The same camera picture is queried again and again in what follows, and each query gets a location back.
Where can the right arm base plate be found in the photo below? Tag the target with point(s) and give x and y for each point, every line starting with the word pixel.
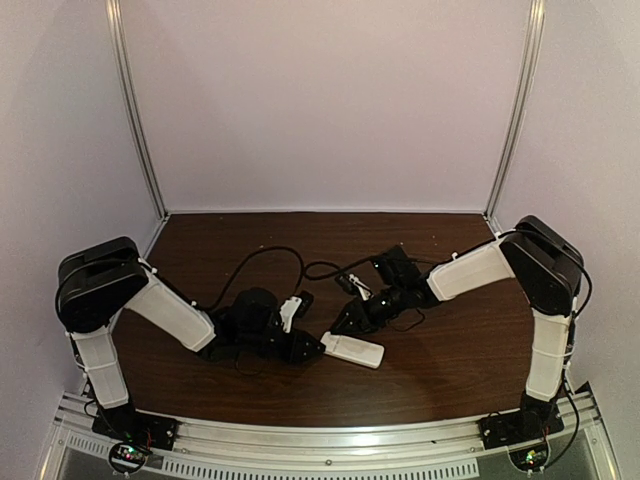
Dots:
pixel 507 429

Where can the right aluminium frame post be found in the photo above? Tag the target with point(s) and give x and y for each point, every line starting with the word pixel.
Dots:
pixel 528 67

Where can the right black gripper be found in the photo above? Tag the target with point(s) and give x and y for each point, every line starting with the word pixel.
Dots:
pixel 361 311

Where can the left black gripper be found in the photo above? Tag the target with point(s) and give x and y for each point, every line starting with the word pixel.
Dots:
pixel 292 343

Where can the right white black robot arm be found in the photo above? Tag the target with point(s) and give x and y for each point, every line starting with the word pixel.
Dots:
pixel 549 271

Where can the left aluminium frame post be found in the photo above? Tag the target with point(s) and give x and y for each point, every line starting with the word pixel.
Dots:
pixel 133 115

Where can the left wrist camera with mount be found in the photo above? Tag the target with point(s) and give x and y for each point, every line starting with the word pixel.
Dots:
pixel 295 307

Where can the aluminium frame post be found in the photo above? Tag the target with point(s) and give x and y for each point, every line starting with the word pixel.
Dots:
pixel 528 67
pixel 133 115

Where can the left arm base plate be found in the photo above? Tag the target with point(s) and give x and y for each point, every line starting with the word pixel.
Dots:
pixel 145 430

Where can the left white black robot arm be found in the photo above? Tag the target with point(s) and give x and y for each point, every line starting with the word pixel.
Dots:
pixel 97 283

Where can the white remote control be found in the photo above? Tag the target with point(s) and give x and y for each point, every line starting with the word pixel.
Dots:
pixel 353 350

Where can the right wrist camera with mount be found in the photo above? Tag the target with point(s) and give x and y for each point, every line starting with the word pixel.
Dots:
pixel 352 285

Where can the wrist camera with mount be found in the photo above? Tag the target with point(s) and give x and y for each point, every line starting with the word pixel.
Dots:
pixel 295 307
pixel 352 285

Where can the front aluminium rail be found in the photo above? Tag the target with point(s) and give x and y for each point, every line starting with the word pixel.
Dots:
pixel 450 449

